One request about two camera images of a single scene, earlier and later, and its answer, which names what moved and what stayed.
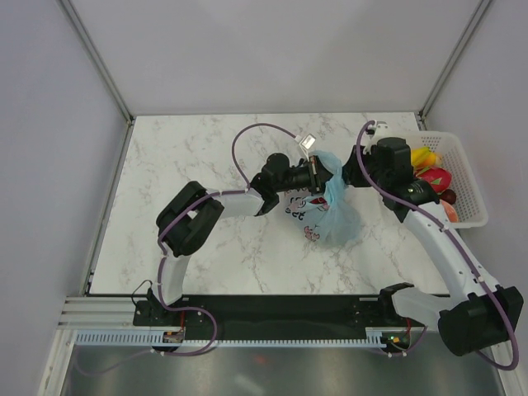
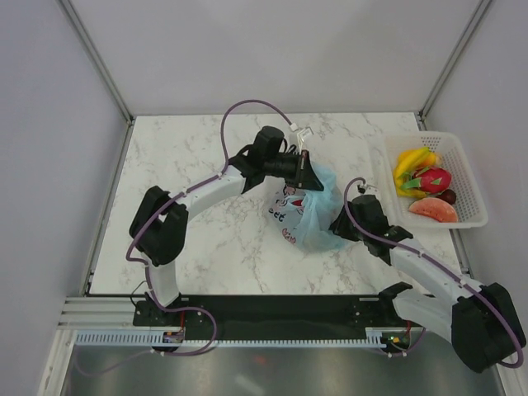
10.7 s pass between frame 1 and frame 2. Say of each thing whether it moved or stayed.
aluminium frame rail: stayed
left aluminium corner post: stayed
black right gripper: moved
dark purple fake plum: stayed
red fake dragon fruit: stayed
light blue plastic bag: moved
